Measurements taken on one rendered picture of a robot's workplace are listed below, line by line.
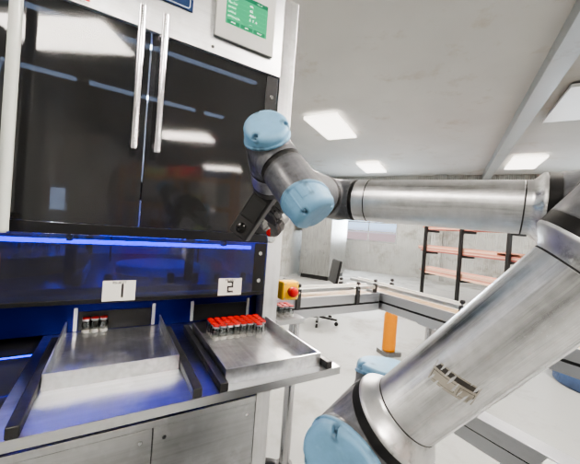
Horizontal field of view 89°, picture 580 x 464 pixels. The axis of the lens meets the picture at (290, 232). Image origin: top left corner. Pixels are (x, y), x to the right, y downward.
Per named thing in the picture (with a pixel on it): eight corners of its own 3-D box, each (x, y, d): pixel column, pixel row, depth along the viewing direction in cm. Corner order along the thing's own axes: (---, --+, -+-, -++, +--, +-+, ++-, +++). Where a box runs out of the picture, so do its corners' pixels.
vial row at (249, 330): (210, 339, 92) (212, 324, 92) (263, 332, 101) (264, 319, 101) (213, 342, 90) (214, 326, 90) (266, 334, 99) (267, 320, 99)
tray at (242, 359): (191, 333, 96) (192, 322, 96) (265, 325, 109) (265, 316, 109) (225, 385, 66) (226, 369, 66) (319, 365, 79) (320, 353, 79)
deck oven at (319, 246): (311, 271, 920) (316, 213, 919) (344, 275, 872) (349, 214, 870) (291, 275, 800) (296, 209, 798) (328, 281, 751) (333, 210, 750)
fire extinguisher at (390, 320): (378, 347, 330) (382, 297, 330) (401, 353, 319) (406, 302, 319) (374, 354, 309) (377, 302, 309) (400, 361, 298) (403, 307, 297)
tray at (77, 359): (64, 333, 88) (65, 321, 88) (159, 325, 101) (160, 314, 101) (40, 391, 59) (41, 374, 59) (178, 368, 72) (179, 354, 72)
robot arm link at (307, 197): (353, 203, 50) (319, 159, 54) (322, 194, 41) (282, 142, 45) (321, 233, 53) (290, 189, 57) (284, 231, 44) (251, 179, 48)
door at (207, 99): (139, 226, 91) (152, 33, 91) (265, 234, 113) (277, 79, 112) (139, 226, 90) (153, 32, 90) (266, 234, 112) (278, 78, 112)
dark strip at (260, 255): (250, 291, 110) (266, 75, 109) (261, 290, 112) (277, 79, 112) (251, 291, 109) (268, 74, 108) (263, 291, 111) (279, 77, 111)
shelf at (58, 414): (42, 342, 85) (43, 335, 85) (262, 319, 121) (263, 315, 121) (-24, 460, 44) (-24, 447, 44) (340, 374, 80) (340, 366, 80)
